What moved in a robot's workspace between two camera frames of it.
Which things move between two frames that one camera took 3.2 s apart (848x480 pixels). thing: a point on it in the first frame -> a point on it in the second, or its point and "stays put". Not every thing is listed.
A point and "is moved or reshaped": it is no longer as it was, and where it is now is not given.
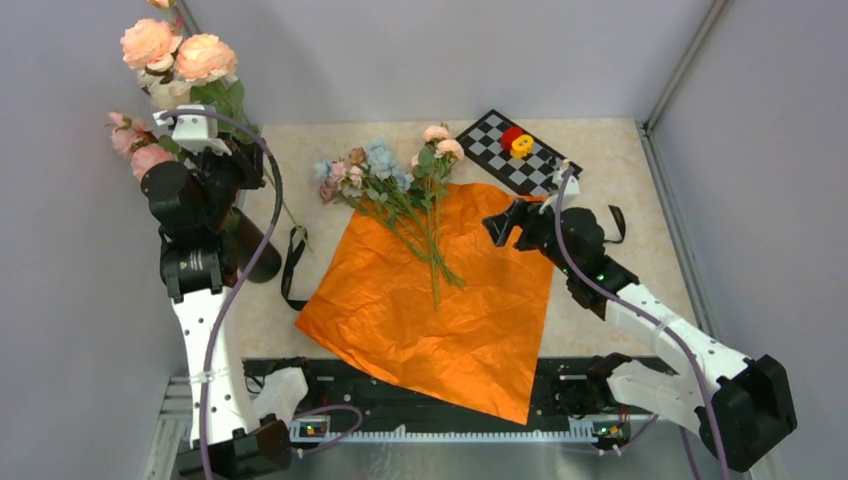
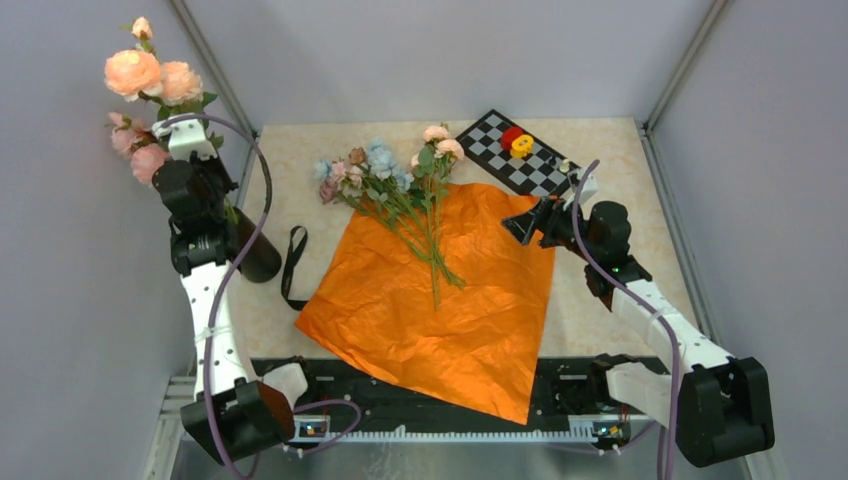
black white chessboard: (531, 174) stays put
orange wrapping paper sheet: (374, 300) stays put
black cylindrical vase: (245, 238) stays put
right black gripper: (524, 214) -> (545, 217)
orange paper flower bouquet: (408, 204) stays put
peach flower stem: (179, 68) is moved or reshaped
